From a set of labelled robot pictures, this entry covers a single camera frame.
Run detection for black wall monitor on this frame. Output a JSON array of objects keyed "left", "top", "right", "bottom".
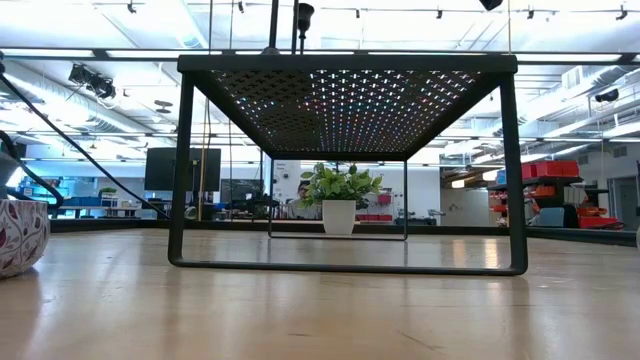
[{"left": 144, "top": 147, "right": 222, "bottom": 193}]

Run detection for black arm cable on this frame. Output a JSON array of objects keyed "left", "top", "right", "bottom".
[{"left": 0, "top": 59, "right": 171, "bottom": 220}]

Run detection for black overhead rig beam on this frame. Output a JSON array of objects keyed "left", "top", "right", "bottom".
[{"left": 0, "top": 47, "right": 640, "bottom": 65}]

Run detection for maroon leaf patterned candle tin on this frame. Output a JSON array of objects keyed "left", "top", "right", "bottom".
[{"left": 0, "top": 198, "right": 51, "bottom": 280}]

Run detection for green plant in white pot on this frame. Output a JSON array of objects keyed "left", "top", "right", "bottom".
[{"left": 299, "top": 162, "right": 385, "bottom": 236}]

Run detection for black perforated metal shelf riser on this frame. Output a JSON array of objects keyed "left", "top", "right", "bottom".
[{"left": 167, "top": 53, "right": 529, "bottom": 277}]

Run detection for person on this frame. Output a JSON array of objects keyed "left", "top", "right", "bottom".
[{"left": 287, "top": 179, "right": 321, "bottom": 221}]

